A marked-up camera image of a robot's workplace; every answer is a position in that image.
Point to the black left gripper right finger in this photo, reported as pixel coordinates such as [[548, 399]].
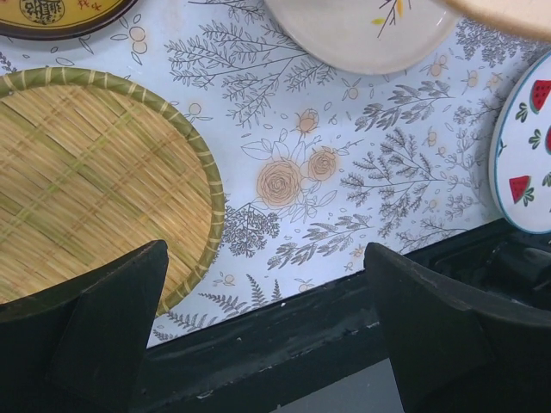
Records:
[[454, 348]]

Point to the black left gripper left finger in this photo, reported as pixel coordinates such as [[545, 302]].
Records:
[[79, 346]]

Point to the white watermelon pattern plate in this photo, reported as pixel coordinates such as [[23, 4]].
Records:
[[519, 161]]

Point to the tan bird painted plate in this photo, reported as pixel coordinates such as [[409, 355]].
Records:
[[525, 18]]

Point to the round bamboo woven tray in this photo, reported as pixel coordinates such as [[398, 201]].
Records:
[[93, 166]]

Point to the floral patterned table mat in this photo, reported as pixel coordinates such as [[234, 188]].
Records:
[[315, 162]]

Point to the cream green glazed plate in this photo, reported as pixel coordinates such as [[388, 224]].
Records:
[[366, 37]]

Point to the yellow black patterned plate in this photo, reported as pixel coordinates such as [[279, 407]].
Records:
[[46, 20]]

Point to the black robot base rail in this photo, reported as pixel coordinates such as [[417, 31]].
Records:
[[287, 350]]

